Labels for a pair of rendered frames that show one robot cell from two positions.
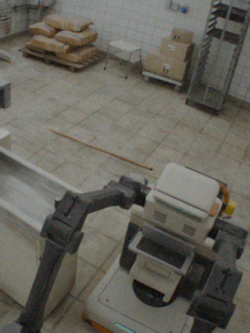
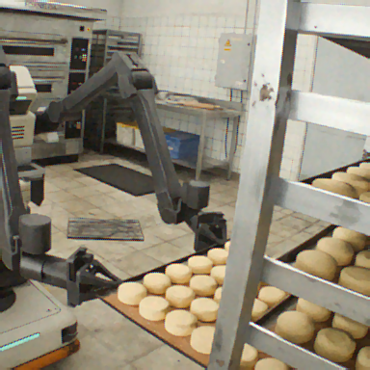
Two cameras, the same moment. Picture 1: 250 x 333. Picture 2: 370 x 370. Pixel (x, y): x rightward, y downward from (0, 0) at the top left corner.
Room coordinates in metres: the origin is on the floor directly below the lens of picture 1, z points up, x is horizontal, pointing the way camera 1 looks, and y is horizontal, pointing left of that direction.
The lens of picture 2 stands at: (-0.07, 0.77, 1.34)
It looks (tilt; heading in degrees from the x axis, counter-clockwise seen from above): 15 degrees down; 289
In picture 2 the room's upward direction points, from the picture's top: 6 degrees clockwise
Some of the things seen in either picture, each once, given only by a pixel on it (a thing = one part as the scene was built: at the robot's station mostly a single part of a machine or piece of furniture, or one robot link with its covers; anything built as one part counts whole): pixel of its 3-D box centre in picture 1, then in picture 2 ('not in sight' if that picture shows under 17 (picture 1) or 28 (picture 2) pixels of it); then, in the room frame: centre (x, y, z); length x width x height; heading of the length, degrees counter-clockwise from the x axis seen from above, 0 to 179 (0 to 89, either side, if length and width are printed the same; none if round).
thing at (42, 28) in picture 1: (51, 27); not in sight; (5.38, 1.59, 0.47); 0.72 x 0.42 x 0.17; 159
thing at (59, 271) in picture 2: not in sight; (65, 274); (0.34, 0.22, 0.96); 0.07 x 0.07 x 0.10; 9
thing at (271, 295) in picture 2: not in sight; (272, 297); (-0.03, 0.10, 0.96); 0.05 x 0.05 x 0.02
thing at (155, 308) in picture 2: not in sight; (154, 308); (0.14, 0.24, 0.96); 0.05 x 0.05 x 0.02
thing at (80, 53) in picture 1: (78, 51); not in sight; (5.19, 1.07, 0.19); 0.72 x 0.42 x 0.15; 163
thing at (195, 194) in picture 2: not in sight; (189, 200); (0.26, -0.23, 1.00); 0.12 x 0.09 x 0.12; 161
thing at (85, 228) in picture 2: not in sight; (104, 228); (1.51, -1.94, 0.01); 0.60 x 0.40 x 0.03; 33
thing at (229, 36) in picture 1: (225, 35); not in sight; (4.57, -0.96, 1.05); 0.60 x 0.40 x 0.01; 162
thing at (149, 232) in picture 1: (161, 253); (5, 181); (0.93, -0.22, 0.92); 0.28 x 0.16 x 0.22; 69
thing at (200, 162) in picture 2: not in sight; (163, 130); (2.03, -4.23, 0.49); 1.90 x 0.72 x 0.98; 159
